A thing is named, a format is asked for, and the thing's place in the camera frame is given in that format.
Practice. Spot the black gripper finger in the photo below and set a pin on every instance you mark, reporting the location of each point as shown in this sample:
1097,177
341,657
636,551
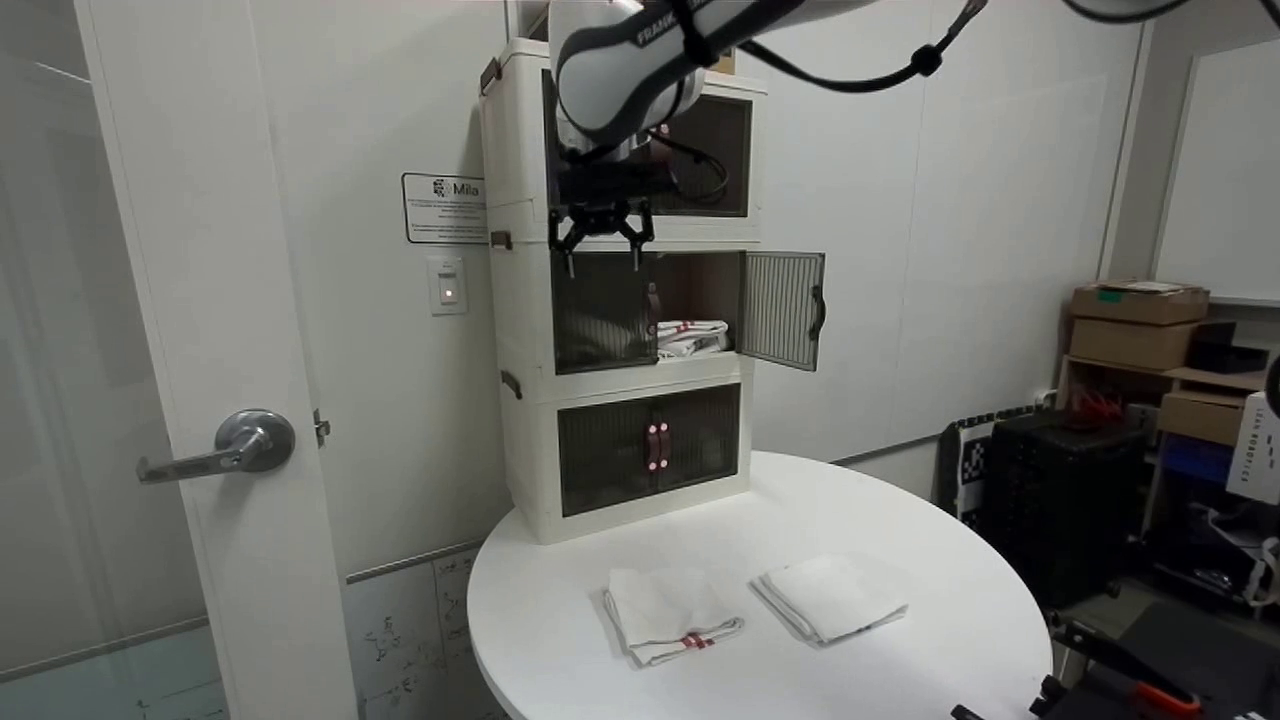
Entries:
567,237
636,232

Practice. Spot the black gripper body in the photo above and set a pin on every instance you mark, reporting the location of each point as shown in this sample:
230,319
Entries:
599,193

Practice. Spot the cabinet door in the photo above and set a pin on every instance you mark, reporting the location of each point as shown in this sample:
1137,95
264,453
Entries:
607,311
784,311

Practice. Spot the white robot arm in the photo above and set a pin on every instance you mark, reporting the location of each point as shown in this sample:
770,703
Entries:
623,71

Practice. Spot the items inside middle cabinet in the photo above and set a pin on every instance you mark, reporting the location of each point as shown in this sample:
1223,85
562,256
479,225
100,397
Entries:
691,336

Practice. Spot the white stacked storage cabinet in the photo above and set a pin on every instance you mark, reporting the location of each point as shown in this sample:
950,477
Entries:
599,450

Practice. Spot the white room door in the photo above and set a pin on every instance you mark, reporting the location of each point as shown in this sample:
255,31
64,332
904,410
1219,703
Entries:
192,161

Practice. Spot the folded towel with red stripe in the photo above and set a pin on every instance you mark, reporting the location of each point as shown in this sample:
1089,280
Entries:
665,612

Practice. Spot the plain folded white towel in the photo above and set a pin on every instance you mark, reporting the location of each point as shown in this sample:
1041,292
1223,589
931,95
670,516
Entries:
831,599

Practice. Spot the cardboard box on shelf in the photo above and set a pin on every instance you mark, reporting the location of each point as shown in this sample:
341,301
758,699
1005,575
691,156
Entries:
1132,326

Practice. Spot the black equipment case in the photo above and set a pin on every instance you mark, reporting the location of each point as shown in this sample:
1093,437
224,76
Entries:
1062,506

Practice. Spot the round white table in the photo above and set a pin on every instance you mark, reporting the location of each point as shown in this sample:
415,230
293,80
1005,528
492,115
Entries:
968,636

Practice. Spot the white wall switch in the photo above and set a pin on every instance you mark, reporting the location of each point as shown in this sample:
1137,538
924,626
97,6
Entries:
449,292

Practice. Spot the wall sign plate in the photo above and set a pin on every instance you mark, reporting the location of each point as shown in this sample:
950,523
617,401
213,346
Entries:
442,210

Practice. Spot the silver door lever handle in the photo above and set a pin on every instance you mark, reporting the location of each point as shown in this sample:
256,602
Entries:
247,441

